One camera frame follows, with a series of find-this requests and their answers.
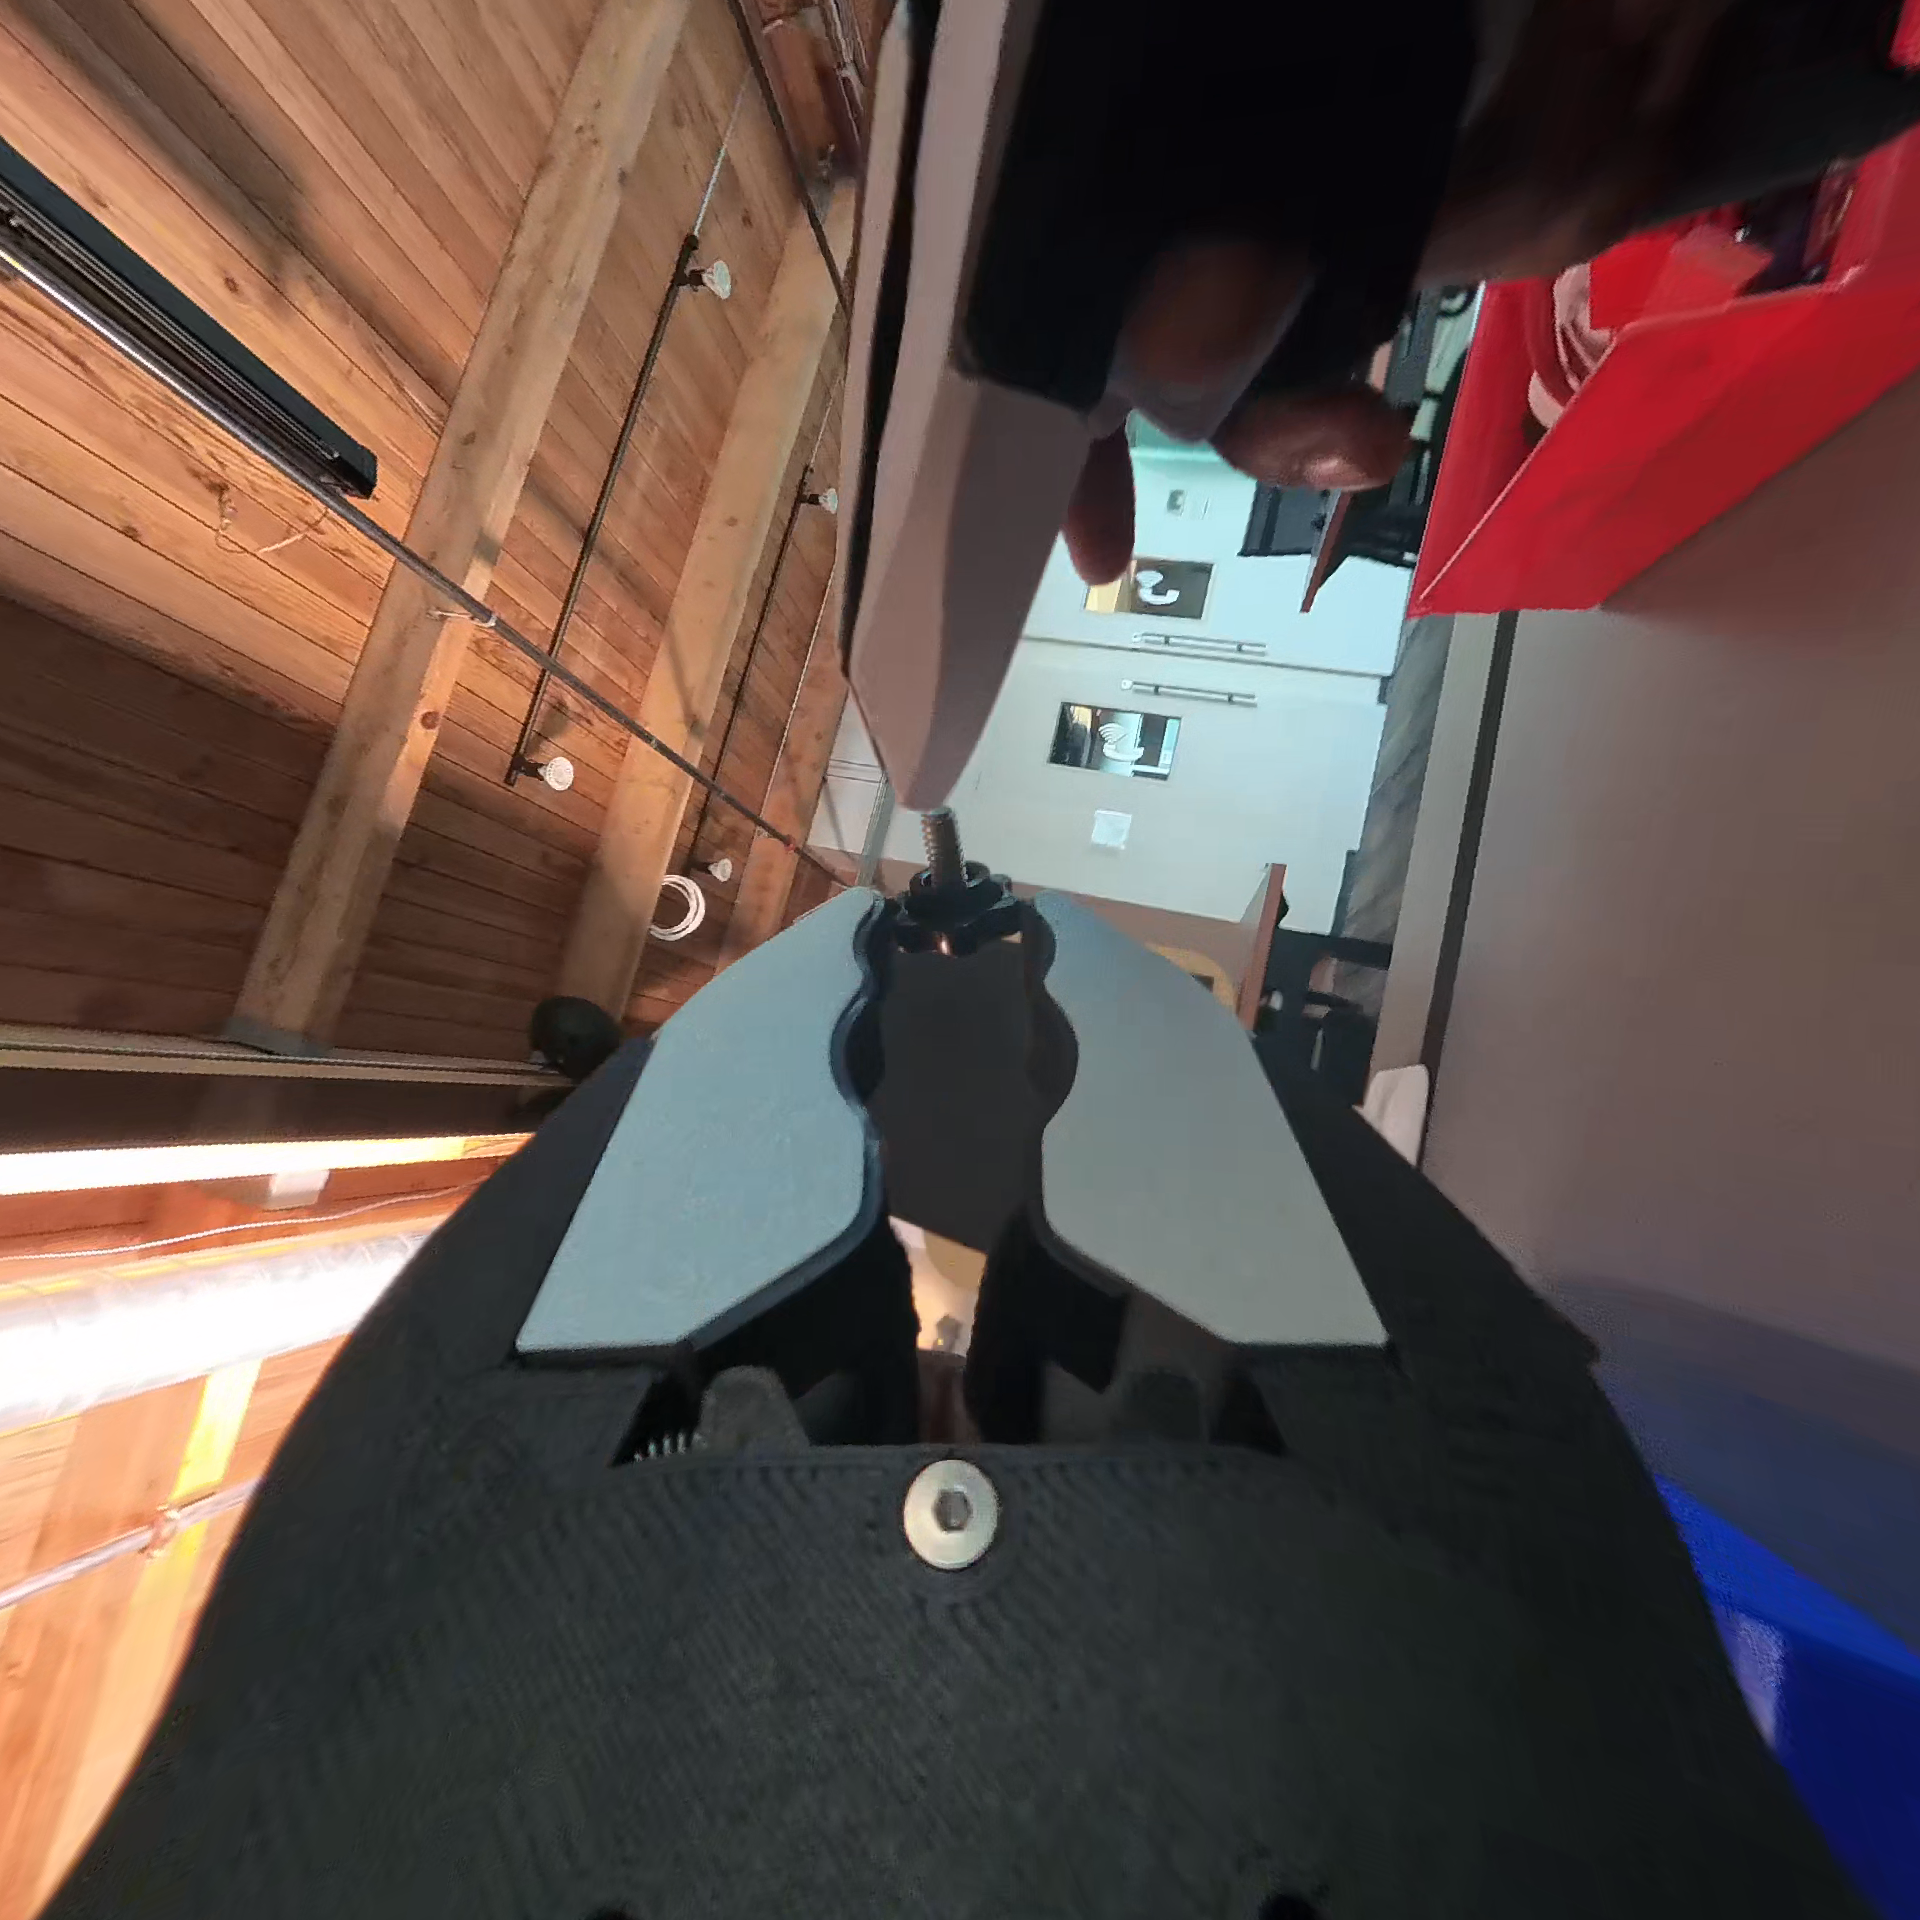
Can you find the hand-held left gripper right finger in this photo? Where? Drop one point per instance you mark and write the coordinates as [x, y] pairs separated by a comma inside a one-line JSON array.
[[1200, 1170]]

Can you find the white paper notice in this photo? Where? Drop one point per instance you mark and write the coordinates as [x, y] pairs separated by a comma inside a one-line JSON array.
[[1112, 829]]

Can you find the blue plastic bin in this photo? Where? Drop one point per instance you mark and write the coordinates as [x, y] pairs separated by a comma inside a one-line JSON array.
[[1846, 1726]]

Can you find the red plastic bin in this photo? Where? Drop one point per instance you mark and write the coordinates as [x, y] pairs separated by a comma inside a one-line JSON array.
[[1649, 453]]

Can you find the black star knob screw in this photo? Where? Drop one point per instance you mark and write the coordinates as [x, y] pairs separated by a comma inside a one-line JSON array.
[[944, 909]]

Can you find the wall logo window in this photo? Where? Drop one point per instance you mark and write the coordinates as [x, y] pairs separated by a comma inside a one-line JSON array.
[[1146, 590], [1116, 740]]

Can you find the person's right hand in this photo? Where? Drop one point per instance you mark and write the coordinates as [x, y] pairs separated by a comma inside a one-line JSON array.
[[1305, 435]]

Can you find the black linear ceiling lamp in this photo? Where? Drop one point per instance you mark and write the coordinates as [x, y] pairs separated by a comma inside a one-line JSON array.
[[181, 325]]

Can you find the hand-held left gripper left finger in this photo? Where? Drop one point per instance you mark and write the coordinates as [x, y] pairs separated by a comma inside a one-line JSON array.
[[706, 1170]]

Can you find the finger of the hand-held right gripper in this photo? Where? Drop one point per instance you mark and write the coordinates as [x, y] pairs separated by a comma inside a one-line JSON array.
[[960, 599]]

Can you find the silver insulated duct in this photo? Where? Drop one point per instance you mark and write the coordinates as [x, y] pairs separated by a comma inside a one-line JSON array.
[[181, 1328]]

